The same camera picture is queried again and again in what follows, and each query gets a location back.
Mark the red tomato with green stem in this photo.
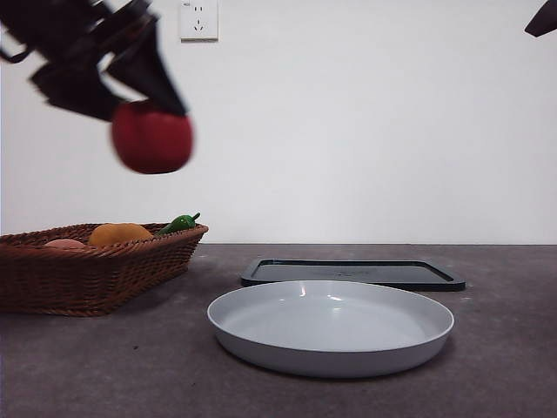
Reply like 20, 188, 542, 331
111, 100, 195, 176

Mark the orange round fruit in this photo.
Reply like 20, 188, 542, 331
88, 222, 155, 248

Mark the pale pink vegetable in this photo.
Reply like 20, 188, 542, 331
43, 239, 88, 250

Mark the green pepper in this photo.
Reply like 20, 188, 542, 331
155, 212, 202, 237

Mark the brown wicker basket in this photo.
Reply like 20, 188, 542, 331
0, 223, 210, 318

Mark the dark rectangular tray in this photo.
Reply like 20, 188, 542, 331
240, 259, 466, 293

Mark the pale grey round plate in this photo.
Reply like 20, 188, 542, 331
206, 280, 456, 379

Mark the white wall socket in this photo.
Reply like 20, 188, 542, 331
180, 0, 219, 43

